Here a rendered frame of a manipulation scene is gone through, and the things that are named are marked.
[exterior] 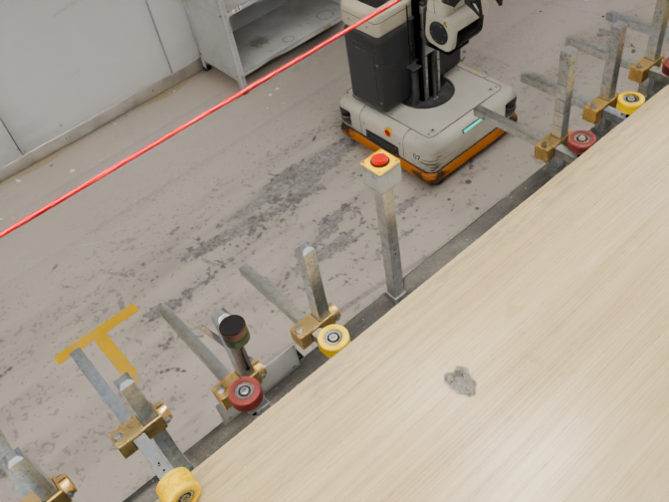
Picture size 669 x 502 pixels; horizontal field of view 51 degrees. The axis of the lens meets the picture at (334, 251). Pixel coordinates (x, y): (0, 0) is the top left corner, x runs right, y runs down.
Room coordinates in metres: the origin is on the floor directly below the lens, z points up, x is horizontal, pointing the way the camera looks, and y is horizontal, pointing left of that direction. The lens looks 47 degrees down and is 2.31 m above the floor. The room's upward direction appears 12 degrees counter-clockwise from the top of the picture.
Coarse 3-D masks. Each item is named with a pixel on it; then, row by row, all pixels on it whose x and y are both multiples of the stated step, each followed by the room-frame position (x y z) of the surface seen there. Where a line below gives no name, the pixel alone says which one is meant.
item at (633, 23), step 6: (612, 12) 2.30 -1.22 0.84; (618, 12) 2.30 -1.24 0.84; (606, 18) 2.31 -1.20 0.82; (612, 18) 2.28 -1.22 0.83; (618, 18) 2.26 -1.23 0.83; (624, 18) 2.25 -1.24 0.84; (630, 18) 2.24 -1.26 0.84; (636, 18) 2.23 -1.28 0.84; (630, 24) 2.22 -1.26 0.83; (636, 24) 2.20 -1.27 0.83; (642, 24) 2.19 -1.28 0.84; (648, 24) 2.18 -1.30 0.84; (636, 30) 2.20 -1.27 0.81; (642, 30) 2.18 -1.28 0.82; (648, 30) 2.16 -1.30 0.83; (666, 30) 2.12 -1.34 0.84; (666, 36) 2.10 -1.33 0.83
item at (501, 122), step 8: (480, 112) 1.88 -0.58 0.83; (488, 112) 1.87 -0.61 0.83; (488, 120) 1.85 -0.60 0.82; (496, 120) 1.83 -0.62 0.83; (504, 120) 1.82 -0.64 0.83; (504, 128) 1.80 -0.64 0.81; (512, 128) 1.77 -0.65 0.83; (520, 128) 1.75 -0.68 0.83; (528, 128) 1.75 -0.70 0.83; (520, 136) 1.74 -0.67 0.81; (528, 136) 1.71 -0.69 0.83; (536, 136) 1.70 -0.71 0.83; (544, 136) 1.69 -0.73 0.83; (560, 144) 1.64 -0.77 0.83; (560, 152) 1.61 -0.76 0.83; (568, 152) 1.59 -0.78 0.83; (568, 160) 1.58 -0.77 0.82
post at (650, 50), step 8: (664, 0) 1.93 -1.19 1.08; (656, 8) 1.94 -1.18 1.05; (664, 8) 1.92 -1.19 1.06; (656, 16) 1.94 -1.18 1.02; (664, 16) 1.92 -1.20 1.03; (656, 24) 1.94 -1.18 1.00; (664, 24) 1.93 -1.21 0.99; (656, 32) 1.93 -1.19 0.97; (664, 32) 1.94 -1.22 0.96; (648, 40) 1.95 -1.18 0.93; (656, 40) 1.93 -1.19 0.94; (648, 48) 1.94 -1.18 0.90; (656, 48) 1.92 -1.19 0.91; (648, 56) 1.94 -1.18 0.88; (656, 56) 1.93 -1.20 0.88; (648, 80) 1.92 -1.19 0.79; (640, 88) 1.94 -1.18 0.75; (648, 88) 1.92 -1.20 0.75
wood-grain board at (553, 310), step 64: (640, 128) 1.56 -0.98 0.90; (576, 192) 1.35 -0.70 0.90; (640, 192) 1.30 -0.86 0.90; (512, 256) 1.17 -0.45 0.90; (576, 256) 1.13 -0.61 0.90; (640, 256) 1.09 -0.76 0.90; (384, 320) 1.06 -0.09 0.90; (448, 320) 1.02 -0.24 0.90; (512, 320) 0.98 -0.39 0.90; (576, 320) 0.94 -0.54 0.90; (640, 320) 0.90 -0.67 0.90; (320, 384) 0.91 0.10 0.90; (384, 384) 0.87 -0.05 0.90; (512, 384) 0.80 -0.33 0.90; (576, 384) 0.77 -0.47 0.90; (640, 384) 0.74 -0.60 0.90; (256, 448) 0.78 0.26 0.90; (320, 448) 0.75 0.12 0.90; (384, 448) 0.72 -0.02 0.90; (448, 448) 0.69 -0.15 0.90; (512, 448) 0.66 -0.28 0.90; (576, 448) 0.63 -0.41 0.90; (640, 448) 0.60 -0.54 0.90
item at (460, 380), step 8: (456, 368) 0.88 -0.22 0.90; (464, 368) 0.87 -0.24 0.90; (448, 376) 0.85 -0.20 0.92; (456, 376) 0.85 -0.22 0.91; (464, 376) 0.84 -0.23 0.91; (448, 384) 0.83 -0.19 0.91; (456, 384) 0.83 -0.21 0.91; (464, 384) 0.82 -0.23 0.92; (472, 384) 0.82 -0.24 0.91; (464, 392) 0.81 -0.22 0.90; (472, 392) 0.80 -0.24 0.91
